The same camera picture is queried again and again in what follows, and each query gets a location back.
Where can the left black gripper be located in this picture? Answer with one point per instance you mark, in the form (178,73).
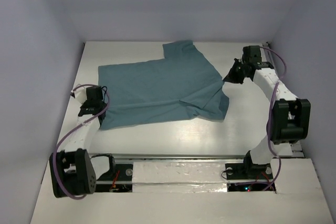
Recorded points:
(89,108)

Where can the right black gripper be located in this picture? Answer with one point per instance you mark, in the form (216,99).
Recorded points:
(231,76)

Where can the teal t shirt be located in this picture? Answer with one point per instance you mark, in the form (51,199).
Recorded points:
(181,86)

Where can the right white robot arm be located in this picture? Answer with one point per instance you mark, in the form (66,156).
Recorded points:
(288,116)

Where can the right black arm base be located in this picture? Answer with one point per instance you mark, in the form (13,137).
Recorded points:
(247,176)

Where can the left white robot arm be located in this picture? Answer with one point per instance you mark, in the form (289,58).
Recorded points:
(74,172)

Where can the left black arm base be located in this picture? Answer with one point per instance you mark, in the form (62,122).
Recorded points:
(117,181)

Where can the aluminium front rail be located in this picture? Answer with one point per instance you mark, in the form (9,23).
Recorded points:
(152,156)

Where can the aluminium rail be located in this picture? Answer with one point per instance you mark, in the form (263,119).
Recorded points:
(272,53)
(152,156)

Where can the aluminium right side rail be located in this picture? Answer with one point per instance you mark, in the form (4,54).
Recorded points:
(272,53)

